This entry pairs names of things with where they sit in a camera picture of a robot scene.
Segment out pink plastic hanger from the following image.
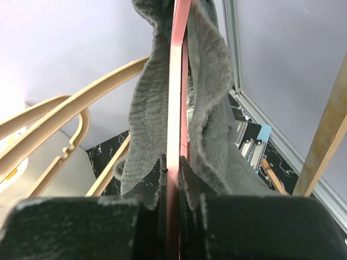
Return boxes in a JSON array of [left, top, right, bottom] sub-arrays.
[[165, 1, 191, 259]]

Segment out beige hanger of navy shorts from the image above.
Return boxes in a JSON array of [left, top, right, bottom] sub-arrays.
[[1, 95, 70, 139]]

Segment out wooden clothes rack frame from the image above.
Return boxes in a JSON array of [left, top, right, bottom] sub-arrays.
[[86, 57, 346, 196]]

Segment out beige hanger of comic shorts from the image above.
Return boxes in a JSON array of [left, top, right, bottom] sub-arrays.
[[0, 55, 151, 197]]

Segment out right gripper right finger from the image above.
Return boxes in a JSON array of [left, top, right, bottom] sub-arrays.
[[179, 157, 346, 259]]

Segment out grey shorts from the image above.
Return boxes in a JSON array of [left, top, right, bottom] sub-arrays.
[[113, 1, 275, 196]]

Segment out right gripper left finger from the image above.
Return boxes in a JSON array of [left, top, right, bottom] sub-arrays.
[[1, 156, 167, 259]]

